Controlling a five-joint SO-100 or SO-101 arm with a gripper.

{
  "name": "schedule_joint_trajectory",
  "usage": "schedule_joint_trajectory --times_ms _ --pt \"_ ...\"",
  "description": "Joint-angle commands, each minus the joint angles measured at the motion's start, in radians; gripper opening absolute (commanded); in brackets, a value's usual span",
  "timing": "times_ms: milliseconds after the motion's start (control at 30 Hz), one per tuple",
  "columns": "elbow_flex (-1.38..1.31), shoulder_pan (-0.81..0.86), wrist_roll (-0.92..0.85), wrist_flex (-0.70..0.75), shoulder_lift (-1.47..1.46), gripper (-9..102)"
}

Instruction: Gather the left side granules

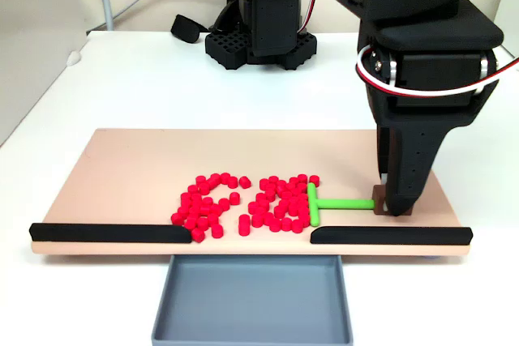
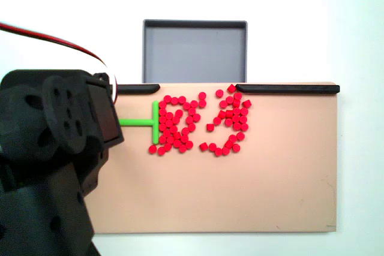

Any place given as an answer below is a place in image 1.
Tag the black rail strip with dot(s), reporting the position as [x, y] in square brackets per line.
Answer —
[389, 236]
[105, 233]

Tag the beige flat board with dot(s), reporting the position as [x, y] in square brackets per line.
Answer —
[121, 167]

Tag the gray shallow tray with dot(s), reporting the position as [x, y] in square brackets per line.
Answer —
[251, 301]

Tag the green T pusher brown block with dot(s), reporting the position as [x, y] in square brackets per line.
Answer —
[344, 204]

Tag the black table clamp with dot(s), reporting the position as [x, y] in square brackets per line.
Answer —
[184, 30]

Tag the small white plastic piece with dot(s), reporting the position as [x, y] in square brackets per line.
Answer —
[73, 58]

